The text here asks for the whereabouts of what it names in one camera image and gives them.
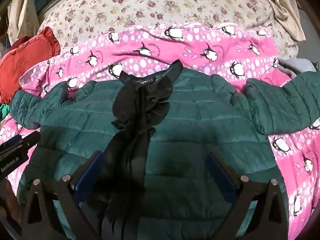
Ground red frilled pillow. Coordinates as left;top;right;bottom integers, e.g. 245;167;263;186
0;27;61;104

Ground floral bedsheet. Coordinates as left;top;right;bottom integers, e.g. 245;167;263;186
37;0;300;58

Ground beige curtain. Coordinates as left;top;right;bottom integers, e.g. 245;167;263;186
7;0;40;46

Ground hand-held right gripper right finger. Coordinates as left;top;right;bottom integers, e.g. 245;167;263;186
204;152;290;240

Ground beige cloth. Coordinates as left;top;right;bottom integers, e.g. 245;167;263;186
244;0;307;42

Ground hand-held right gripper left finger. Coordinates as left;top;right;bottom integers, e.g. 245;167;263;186
21;151;107;240

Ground grey garment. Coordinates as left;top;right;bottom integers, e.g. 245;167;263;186
277;58;317;79

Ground pink penguin blanket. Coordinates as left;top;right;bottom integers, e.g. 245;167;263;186
0;22;320;230

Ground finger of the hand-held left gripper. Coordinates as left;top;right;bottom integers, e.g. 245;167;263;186
22;131;41;147

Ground black sheer scarf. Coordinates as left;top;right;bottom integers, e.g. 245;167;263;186
86;60;184;240

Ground green puffer jacket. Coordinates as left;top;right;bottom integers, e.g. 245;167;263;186
10;69;320;240

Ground bright green cloth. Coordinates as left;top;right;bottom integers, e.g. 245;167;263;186
0;103;11;119

